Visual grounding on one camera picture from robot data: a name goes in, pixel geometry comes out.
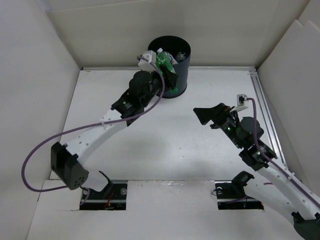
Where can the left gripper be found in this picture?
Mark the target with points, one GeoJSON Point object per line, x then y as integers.
{"type": "Point", "coordinates": [167, 80]}

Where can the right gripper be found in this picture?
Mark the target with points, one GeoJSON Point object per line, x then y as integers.
{"type": "Point", "coordinates": [219, 112]}

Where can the clear bottle orange blue label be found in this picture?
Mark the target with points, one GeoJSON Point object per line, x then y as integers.
{"type": "Point", "coordinates": [161, 53]}

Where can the clear bottle blue green label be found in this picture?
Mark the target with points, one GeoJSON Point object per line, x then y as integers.
{"type": "Point", "coordinates": [180, 57]}

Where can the green plastic bottle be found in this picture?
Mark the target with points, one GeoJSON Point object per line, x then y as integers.
{"type": "Point", "coordinates": [163, 62]}

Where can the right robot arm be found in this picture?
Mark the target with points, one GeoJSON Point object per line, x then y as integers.
{"type": "Point", "coordinates": [287, 195]}

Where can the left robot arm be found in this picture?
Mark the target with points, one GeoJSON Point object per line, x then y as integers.
{"type": "Point", "coordinates": [68, 160]}

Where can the dark blue round bin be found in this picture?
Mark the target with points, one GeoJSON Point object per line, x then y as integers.
{"type": "Point", "coordinates": [173, 45]}

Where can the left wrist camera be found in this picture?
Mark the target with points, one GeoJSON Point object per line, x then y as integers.
{"type": "Point", "coordinates": [148, 57]}

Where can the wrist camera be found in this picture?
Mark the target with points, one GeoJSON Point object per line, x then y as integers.
{"type": "Point", "coordinates": [241, 103]}
{"type": "Point", "coordinates": [148, 57]}

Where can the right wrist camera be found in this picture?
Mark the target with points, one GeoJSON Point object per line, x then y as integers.
{"type": "Point", "coordinates": [241, 103]}

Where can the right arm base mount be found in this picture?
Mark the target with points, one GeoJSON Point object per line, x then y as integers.
{"type": "Point", "coordinates": [230, 194]}

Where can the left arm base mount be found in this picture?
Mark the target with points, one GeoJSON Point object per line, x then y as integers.
{"type": "Point", "coordinates": [112, 198]}

